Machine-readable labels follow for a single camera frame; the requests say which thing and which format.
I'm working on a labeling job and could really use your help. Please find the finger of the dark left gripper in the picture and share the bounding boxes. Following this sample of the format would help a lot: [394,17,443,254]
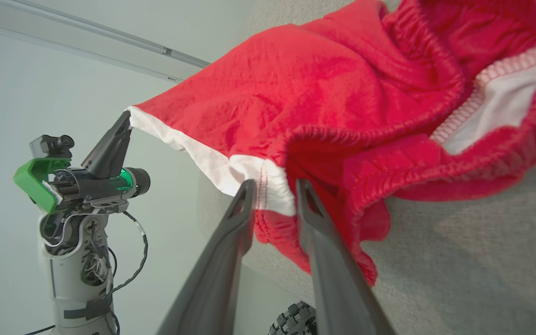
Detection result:
[80,110,133,180]

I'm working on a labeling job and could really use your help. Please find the black knobby wheel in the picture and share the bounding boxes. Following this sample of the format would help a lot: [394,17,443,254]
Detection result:
[268,301,318,335]

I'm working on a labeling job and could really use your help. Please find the grey wall rail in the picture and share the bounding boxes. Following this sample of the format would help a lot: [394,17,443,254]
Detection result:
[0,0,211,85]

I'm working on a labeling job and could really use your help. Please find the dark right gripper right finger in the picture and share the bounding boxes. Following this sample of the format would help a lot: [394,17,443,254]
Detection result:
[295,178,397,335]

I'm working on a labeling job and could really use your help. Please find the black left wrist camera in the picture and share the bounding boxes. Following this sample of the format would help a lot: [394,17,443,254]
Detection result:
[29,134,75,159]

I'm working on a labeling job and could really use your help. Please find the red shorts with white trim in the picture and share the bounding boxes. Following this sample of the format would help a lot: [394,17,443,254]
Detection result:
[126,0,536,287]

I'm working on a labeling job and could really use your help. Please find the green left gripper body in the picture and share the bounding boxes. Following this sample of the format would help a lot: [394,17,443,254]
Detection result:
[13,158,151,215]

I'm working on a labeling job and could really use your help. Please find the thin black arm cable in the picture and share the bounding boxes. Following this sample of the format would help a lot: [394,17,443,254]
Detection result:
[105,211,149,298]

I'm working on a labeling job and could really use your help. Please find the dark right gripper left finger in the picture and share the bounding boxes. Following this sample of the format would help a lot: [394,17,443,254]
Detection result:
[156,179,258,335]

